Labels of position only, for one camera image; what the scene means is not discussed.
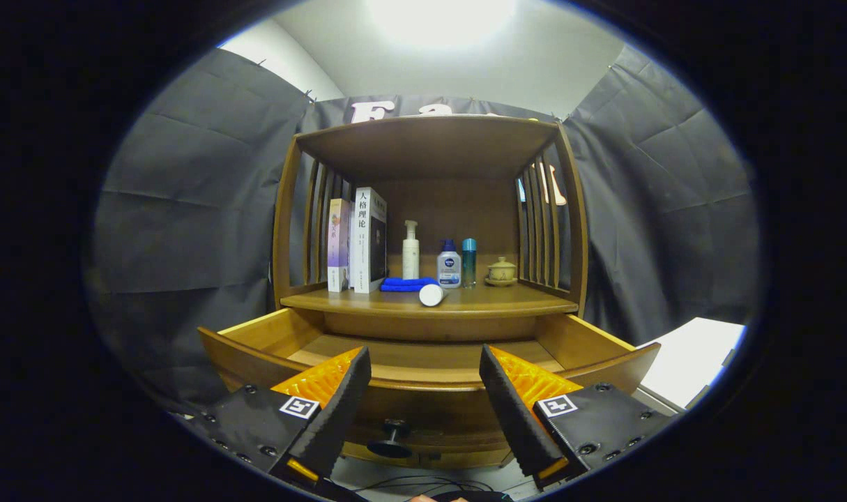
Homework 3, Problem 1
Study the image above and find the brown wooden cabinet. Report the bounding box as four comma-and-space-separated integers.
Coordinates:
271, 115, 590, 342

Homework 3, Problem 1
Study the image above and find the lidded ceramic teacup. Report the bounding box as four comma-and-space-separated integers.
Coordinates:
484, 257, 518, 287

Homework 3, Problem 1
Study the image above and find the ceiling light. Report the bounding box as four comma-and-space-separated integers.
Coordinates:
367, 0, 518, 46

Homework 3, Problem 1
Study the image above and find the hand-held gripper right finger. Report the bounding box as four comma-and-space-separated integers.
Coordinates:
479, 344, 682, 489

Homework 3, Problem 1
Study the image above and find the purple book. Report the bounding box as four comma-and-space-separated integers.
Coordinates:
328, 198, 353, 293

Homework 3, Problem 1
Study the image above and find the wooden countertop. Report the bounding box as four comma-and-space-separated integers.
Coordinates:
280, 279, 579, 318

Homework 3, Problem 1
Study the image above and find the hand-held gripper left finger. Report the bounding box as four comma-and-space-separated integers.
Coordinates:
186, 347, 372, 489

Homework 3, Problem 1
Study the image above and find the folded blue cloth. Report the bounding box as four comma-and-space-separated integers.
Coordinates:
380, 277, 439, 293

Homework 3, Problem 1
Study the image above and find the white board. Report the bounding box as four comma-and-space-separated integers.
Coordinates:
636, 317, 746, 410

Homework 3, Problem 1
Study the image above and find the white pump bottle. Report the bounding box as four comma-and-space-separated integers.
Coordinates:
402, 220, 420, 280

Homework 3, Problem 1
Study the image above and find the teal bottle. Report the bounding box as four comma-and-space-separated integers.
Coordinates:
461, 238, 478, 289

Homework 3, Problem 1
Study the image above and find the white bottle with blue cap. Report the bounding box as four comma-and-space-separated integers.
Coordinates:
437, 240, 462, 289

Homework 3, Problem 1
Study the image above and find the wooden drawer with black knob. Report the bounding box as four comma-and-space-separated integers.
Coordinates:
198, 307, 662, 469

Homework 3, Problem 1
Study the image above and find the thick white book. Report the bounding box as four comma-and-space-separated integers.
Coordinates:
350, 187, 388, 294

